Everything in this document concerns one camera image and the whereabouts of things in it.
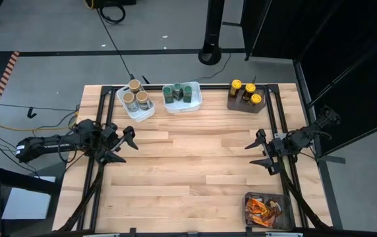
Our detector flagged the yellow floor cable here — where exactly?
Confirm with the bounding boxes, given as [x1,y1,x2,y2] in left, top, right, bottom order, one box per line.
[0,113,79,132]

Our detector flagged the black stand pole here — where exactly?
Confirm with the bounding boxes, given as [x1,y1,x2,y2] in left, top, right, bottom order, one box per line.
[198,0,226,66]

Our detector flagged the long black floor cable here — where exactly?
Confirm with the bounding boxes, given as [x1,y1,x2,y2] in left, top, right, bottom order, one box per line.
[95,7,135,82]

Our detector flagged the white board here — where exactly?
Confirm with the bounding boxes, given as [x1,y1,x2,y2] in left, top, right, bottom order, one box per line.
[1,176,57,221]

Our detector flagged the smoky transparent plastic bin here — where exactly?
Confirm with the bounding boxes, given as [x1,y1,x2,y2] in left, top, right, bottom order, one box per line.
[227,86,268,115]
[243,192,295,231]

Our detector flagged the coiled black cable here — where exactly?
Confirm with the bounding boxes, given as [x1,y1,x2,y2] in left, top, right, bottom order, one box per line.
[99,5,127,25]

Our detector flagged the grey metal bracket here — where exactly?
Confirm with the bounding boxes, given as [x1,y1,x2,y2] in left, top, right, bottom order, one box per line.
[316,154,347,165]

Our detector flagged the black box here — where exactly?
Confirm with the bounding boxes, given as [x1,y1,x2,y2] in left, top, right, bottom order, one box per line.
[91,0,136,9]

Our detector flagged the white plastic bin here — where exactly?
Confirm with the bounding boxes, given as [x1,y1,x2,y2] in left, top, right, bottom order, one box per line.
[161,81,204,115]
[115,84,156,123]

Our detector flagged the black partition curtain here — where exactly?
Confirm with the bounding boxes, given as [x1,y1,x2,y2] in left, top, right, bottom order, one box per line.
[241,0,377,155]

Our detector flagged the thin black floor cables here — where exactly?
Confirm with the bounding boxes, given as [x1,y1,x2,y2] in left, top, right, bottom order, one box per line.
[0,130,41,178]

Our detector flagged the orange black hazard tape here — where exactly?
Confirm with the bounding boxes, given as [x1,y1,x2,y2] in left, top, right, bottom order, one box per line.
[0,51,20,124]

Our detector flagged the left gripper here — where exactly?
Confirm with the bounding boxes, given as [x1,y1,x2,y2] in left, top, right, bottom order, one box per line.
[93,122,139,165]

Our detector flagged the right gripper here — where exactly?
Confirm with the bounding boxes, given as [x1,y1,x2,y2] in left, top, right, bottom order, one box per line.
[244,128,291,175]

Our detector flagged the thin black cable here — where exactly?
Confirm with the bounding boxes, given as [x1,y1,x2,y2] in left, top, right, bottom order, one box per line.
[188,54,232,83]

